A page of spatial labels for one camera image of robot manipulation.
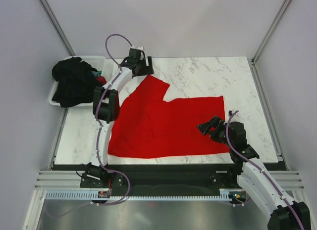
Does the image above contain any right aluminium frame post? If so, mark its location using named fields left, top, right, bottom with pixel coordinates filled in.
left=250, top=0, right=297, bottom=67

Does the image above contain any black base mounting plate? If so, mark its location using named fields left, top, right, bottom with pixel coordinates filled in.
left=79, top=163, right=248, bottom=197

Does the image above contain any red cloth in basket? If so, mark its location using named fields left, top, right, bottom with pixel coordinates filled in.
left=97, top=76, right=107, bottom=85

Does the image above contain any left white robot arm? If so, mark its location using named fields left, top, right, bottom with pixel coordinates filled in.
left=90, top=46, right=154, bottom=166

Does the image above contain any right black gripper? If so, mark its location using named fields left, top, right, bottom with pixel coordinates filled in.
left=196, top=115, right=233, bottom=148

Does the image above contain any black t shirt pile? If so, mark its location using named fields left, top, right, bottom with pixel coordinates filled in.
left=51, top=56, right=107, bottom=108

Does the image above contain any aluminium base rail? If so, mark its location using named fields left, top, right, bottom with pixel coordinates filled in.
left=35, top=171, right=304, bottom=191

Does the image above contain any red t shirt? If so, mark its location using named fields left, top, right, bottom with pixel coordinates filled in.
left=108, top=76, right=229, bottom=159

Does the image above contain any aluminium frame post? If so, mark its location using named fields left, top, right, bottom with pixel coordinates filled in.
left=38, top=0, right=75, bottom=56
left=250, top=0, right=297, bottom=67

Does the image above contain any white slotted cable duct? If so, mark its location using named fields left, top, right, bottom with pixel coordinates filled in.
left=45, top=189, right=248, bottom=201

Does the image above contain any purple cable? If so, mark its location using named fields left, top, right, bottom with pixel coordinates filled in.
left=227, top=110, right=305, bottom=230
left=46, top=34, right=137, bottom=218

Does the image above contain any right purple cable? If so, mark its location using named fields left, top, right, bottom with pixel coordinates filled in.
left=227, top=110, right=305, bottom=230

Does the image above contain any white plastic basket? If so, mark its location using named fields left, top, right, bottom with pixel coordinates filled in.
left=48, top=55, right=107, bottom=108

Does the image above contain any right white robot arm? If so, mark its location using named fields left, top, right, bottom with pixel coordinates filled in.
left=197, top=116, right=312, bottom=230

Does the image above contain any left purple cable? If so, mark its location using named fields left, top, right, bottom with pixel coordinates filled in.
left=46, top=34, right=137, bottom=218

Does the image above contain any left aluminium frame post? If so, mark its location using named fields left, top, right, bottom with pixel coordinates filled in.
left=38, top=0, right=75, bottom=56

